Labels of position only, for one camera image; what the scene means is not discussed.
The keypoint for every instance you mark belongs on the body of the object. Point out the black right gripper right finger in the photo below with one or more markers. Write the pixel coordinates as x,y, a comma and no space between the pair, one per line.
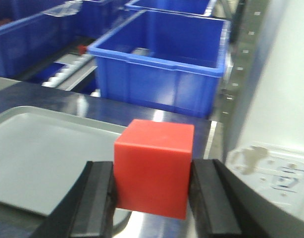
225,207

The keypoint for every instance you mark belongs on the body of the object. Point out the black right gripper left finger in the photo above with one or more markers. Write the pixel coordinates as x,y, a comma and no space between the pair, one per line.
87,209

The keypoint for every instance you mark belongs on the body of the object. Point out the red cube block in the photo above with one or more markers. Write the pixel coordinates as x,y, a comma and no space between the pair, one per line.
152,162

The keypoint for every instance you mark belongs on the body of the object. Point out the white worn floor sticker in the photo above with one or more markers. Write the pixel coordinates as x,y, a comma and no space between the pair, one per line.
274,172

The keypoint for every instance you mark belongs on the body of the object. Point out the silver metal tray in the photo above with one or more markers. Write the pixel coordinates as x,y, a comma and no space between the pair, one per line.
42,153

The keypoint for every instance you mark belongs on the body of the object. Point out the blue plastic bin right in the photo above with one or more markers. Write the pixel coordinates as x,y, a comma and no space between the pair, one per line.
166,61

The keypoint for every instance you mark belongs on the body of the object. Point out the blue plastic bin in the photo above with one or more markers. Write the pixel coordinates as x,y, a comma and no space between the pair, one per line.
26,42
166,61
187,7

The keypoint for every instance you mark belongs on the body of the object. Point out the blue plastic bin left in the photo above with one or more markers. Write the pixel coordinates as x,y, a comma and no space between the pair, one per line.
26,42

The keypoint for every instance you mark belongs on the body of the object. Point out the blue plastic bin rear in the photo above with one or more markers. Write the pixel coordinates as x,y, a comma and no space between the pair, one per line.
187,7

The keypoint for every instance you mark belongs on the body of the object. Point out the white roller conveyor rail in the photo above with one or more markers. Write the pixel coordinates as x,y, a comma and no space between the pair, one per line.
68,71

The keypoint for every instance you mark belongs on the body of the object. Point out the perforated steel shelf post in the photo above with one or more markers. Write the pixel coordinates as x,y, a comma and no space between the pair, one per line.
246,17

